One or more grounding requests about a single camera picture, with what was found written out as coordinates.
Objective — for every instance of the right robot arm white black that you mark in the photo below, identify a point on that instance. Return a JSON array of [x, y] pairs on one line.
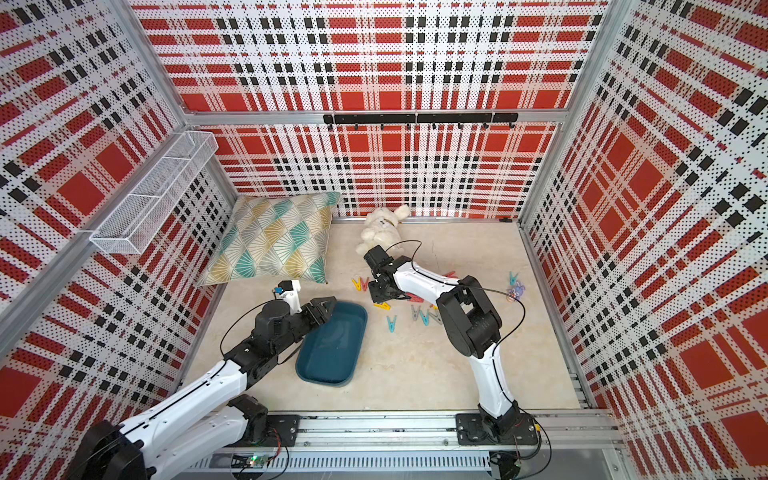
[[470, 320]]

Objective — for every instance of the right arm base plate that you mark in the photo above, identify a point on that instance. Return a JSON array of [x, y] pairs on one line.
[[476, 429]]

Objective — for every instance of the green circuit board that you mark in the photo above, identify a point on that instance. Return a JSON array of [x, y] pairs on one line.
[[252, 461]]

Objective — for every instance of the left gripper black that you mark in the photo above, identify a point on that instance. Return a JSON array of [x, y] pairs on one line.
[[318, 307]]

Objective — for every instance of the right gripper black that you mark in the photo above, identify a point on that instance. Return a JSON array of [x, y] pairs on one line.
[[376, 296]]

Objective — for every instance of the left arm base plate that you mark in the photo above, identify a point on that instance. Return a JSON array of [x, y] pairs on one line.
[[272, 430]]

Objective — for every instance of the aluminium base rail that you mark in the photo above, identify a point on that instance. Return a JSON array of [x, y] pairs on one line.
[[437, 429]]

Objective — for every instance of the patterned cushion teal yellow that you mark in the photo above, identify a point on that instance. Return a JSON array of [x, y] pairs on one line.
[[280, 237]]

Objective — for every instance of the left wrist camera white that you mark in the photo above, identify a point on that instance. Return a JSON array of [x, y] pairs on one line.
[[288, 291]]

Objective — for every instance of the black hook rail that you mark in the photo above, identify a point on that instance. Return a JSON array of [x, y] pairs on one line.
[[385, 119]]

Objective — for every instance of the white plush toy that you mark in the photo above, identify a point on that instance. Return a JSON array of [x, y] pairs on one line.
[[381, 228]]

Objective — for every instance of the teal plastic storage box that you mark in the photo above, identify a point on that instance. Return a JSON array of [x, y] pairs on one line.
[[329, 355]]

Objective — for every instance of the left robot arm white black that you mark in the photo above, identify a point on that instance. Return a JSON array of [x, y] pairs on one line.
[[212, 412]]

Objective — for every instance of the purple clothespin far right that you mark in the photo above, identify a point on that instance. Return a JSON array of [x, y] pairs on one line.
[[516, 291]]

